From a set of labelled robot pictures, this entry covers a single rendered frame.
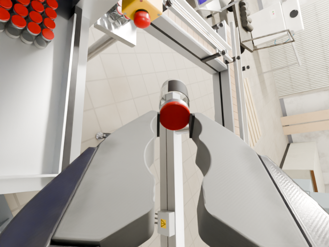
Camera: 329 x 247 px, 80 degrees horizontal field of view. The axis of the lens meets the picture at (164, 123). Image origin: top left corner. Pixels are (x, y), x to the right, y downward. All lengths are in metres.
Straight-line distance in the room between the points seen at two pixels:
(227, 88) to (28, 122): 0.87
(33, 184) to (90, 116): 1.11
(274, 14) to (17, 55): 5.46
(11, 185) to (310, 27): 7.49
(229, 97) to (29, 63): 0.84
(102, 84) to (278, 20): 4.69
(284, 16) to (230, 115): 4.84
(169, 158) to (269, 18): 4.87
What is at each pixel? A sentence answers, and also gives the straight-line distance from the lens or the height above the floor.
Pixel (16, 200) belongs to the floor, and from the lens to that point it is 1.35.
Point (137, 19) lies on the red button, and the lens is 0.51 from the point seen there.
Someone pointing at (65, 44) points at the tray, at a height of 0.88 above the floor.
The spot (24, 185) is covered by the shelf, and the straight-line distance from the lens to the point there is 0.44.
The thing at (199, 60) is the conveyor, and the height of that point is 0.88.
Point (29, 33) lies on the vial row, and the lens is 0.46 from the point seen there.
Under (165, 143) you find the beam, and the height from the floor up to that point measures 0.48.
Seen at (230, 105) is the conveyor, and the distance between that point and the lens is 1.03.
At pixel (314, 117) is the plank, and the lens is 7.40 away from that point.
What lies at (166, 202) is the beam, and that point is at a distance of 1.26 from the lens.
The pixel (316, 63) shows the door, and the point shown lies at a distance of 7.52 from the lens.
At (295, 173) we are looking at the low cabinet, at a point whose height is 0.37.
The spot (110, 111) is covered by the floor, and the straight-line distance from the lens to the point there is 1.61.
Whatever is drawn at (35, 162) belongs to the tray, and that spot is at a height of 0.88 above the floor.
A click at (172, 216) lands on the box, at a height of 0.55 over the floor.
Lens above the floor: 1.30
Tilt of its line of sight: 40 degrees down
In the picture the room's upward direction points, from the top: 79 degrees clockwise
